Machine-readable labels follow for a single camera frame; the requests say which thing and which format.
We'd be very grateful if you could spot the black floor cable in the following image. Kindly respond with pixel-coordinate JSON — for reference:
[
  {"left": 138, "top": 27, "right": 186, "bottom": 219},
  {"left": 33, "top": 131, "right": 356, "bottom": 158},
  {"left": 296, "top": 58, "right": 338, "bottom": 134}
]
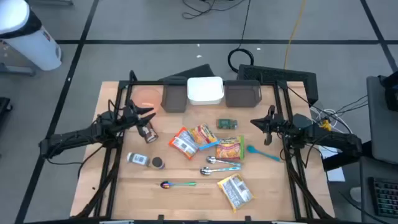
[{"left": 182, "top": 0, "right": 246, "bottom": 20}]

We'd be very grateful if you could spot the grey metal foot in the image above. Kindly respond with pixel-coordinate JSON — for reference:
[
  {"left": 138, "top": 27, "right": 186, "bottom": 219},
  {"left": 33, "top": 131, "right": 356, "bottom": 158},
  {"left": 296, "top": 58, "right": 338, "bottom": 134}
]
[{"left": 0, "top": 62, "right": 35, "bottom": 77}]

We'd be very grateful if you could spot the teal plastic spoon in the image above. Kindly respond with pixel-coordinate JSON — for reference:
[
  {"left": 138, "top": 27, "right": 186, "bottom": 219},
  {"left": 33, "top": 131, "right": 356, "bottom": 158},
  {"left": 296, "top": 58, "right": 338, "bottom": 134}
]
[{"left": 246, "top": 145, "right": 280, "bottom": 162}]

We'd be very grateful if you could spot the black floor object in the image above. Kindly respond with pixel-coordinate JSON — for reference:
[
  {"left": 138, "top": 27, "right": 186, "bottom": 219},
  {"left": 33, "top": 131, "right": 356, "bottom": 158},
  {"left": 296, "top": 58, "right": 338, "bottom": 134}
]
[{"left": 0, "top": 96, "right": 14, "bottom": 122}]

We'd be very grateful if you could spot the lime chili shrimp ramen packet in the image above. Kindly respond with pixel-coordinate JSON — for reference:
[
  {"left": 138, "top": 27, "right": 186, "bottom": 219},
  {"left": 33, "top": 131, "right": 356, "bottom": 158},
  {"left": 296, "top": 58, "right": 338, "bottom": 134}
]
[{"left": 215, "top": 134, "right": 245, "bottom": 162}]

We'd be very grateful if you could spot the white paper sheet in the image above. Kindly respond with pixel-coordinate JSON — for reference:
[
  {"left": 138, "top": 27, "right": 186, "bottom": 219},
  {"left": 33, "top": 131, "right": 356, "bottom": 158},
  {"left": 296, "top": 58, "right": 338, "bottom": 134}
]
[{"left": 317, "top": 144, "right": 346, "bottom": 183}]

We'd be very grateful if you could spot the grey plastic bin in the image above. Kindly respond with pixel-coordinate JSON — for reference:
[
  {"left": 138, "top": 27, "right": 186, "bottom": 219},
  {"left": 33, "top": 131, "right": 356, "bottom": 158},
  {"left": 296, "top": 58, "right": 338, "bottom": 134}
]
[
  {"left": 223, "top": 79, "right": 262, "bottom": 108},
  {"left": 160, "top": 77, "right": 189, "bottom": 113}
]

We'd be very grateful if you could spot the black desk device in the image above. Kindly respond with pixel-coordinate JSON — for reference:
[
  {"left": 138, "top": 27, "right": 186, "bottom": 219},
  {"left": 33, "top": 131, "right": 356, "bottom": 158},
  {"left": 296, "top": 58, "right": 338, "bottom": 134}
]
[{"left": 377, "top": 70, "right": 398, "bottom": 112}]

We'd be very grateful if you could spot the pink bowl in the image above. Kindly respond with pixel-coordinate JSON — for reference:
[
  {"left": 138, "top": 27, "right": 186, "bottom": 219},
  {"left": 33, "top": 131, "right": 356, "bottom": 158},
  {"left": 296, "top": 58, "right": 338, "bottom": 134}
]
[{"left": 130, "top": 86, "right": 163, "bottom": 114}]

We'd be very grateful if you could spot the dark grey desk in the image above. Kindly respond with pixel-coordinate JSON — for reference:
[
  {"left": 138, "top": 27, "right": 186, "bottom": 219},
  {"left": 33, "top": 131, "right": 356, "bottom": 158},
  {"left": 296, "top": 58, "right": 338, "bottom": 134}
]
[{"left": 359, "top": 155, "right": 398, "bottom": 224}]

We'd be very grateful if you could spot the white plastic bin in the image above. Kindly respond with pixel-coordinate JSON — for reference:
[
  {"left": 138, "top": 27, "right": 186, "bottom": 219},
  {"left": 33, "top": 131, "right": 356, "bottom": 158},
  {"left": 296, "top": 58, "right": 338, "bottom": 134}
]
[{"left": 186, "top": 76, "right": 224, "bottom": 106}]

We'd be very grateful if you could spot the black desk leg bar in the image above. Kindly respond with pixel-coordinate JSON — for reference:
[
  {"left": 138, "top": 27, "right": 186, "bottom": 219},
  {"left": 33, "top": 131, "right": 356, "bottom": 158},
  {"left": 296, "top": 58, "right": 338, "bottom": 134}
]
[{"left": 323, "top": 152, "right": 373, "bottom": 172}]

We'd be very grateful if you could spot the coiled black cable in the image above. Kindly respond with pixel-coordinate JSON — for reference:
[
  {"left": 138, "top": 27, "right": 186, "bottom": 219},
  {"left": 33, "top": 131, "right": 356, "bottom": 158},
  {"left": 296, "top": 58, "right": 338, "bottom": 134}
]
[{"left": 227, "top": 0, "right": 255, "bottom": 74}]

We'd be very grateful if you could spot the yellow cable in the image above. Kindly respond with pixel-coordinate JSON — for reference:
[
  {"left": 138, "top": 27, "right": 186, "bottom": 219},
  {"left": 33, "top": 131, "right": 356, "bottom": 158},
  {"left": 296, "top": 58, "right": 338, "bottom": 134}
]
[{"left": 282, "top": 0, "right": 307, "bottom": 70}]

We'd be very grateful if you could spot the yellow ramen packet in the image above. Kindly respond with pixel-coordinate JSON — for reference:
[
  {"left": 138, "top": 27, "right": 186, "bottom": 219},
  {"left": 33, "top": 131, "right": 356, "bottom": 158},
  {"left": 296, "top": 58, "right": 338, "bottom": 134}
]
[{"left": 216, "top": 173, "right": 255, "bottom": 213}]

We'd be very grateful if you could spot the iridescent metal spoon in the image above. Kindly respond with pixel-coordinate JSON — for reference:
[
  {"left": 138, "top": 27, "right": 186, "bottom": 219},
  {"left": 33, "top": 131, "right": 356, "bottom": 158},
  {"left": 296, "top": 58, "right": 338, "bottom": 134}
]
[{"left": 159, "top": 180, "right": 198, "bottom": 190}]

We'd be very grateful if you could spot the blue-handled metal spoon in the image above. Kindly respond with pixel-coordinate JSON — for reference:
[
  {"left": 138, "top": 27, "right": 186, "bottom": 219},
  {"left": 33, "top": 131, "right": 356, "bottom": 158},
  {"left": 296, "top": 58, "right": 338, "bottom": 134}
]
[{"left": 200, "top": 166, "right": 243, "bottom": 176}]

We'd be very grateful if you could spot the green lid spice jar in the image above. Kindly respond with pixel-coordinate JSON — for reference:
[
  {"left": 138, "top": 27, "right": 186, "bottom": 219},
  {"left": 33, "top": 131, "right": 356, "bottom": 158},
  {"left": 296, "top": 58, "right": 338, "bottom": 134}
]
[{"left": 216, "top": 118, "right": 239, "bottom": 130}]

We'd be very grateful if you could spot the clear spice jar white label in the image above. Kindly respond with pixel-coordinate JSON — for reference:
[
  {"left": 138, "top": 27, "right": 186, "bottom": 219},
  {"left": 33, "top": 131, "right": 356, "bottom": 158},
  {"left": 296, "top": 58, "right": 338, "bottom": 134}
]
[{"left": 126, "top": 151, "right": 151, "bottom": 167}]

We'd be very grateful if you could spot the black backlit keyboard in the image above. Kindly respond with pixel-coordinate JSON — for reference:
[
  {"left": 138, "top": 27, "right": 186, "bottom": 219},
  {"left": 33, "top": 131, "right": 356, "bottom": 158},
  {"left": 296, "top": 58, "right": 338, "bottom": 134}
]
[{"left": 368, "top": 176, "right": 398, "bottom": 218}]

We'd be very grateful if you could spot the black table frame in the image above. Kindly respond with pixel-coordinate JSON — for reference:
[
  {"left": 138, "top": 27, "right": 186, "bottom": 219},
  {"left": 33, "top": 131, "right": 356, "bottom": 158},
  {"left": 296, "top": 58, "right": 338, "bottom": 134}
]
[{"left": 73, "top": 70, "right": 335, "bottom": 224}]

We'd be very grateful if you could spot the white computer mouse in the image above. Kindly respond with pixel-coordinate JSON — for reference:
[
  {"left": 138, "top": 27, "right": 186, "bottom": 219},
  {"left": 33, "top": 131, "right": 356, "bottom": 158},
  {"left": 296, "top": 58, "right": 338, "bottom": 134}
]
[{"left": 349, "top": 186, "right": 363, "bottom": 203}]

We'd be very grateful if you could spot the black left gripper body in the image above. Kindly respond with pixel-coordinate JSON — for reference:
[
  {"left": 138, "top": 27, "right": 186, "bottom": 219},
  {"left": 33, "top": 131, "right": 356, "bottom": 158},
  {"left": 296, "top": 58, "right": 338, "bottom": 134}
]
[{"left": 120, "top": 99, "right": 141, "bottom": 129}]

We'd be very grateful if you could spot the white cable bundle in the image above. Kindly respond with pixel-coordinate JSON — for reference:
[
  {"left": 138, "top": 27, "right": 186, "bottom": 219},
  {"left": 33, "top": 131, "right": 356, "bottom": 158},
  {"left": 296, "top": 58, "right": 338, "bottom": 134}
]
[{"left": 309, "top": 107, "right": 354, "bottom": 134}]

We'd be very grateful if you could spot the silver metal spoon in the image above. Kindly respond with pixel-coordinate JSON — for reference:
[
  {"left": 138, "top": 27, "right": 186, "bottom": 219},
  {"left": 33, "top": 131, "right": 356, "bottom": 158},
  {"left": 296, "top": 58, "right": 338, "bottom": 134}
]
[{"left": 206, "top": 156, "right": 243, "bottom": 167}]

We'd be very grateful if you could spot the garlic powder jar black lid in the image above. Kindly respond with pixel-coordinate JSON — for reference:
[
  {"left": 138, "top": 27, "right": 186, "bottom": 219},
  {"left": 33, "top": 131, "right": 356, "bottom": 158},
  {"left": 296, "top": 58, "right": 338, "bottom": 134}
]
[{"left": 150, "top": 156, "right": 166, "bottom": 170}]

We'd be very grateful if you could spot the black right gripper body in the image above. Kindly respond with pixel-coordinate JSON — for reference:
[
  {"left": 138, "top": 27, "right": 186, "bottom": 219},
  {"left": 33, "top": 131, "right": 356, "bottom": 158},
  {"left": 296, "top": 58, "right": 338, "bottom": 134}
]
[{"left": 264, "top": 105, "right": 295, "bottom": 134}]

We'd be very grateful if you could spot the orange ramen packet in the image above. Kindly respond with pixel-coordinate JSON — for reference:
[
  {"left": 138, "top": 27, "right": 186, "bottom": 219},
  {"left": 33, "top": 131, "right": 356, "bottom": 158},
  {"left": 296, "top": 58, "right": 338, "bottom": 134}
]
[{"left": 168, "top": 126, "right": 200, "bottom": 161}]

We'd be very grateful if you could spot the white trash can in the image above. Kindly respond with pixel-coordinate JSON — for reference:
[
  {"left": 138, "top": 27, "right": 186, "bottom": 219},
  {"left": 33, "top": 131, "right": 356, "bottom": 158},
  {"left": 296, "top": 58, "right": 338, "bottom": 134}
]
[{"left": 0, "top": 0, "right": 63, "bottom": 72}]

